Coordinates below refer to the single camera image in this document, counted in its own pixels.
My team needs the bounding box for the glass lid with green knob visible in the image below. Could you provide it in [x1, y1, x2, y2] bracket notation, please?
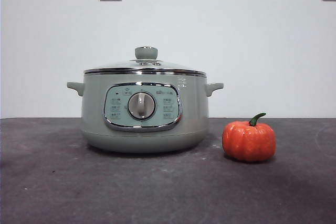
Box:
[83, 46, 207, 76]

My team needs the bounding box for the orange pumpkin with green stem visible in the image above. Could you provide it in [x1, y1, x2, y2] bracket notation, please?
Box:
[222, 112, 277, 163]

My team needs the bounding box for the pale green electric pot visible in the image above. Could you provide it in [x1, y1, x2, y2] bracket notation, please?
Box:
[66, 71, 224, 154]

